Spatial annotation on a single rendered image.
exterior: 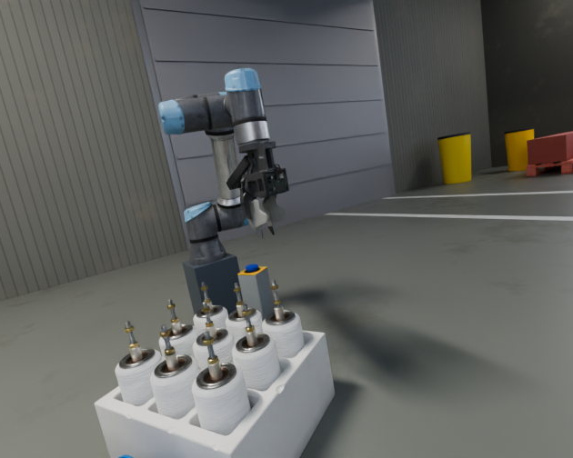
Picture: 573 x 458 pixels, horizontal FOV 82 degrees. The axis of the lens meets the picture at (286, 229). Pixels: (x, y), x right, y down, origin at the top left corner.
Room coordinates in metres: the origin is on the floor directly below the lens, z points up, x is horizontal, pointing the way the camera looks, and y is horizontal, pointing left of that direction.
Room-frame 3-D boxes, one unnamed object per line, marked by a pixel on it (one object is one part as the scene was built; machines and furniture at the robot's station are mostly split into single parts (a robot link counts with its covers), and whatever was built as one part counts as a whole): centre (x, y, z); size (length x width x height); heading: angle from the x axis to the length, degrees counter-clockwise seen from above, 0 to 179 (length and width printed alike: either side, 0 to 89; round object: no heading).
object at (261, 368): (0.67, 0.11, 0.16); 0.10 x 0.10 x 0.18
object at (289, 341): (0.77, 0.05, 0.16); 0.10 x 0.10 x 0.18
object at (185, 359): (0.63, 0.28, 0.25); 0.08 x 0.08 x 0.01
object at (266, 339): (0.67, 0.11, 0.25); 0.08 x 0.08 x 0.01
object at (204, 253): (1.36, 0.34, 0.35); 0.15 x 0.15 x 0.10
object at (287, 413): (0.73, 0.22, 0.09); 0.39 x 0.39 x 0.18; 59
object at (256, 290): (1.02, 0.13, 0.16); 0.07 x 0.07 x 0.31; 59
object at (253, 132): (0.76, 0.04, 0.69); 0.08 x 0.08 x 0.05
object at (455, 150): (5.03, -2.70, 0.35); 0.46 x 0.45 x 0.71; 121
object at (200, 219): (1.36, 0.34, 0.47); 0.13 x 0.12 x 0.14; 106
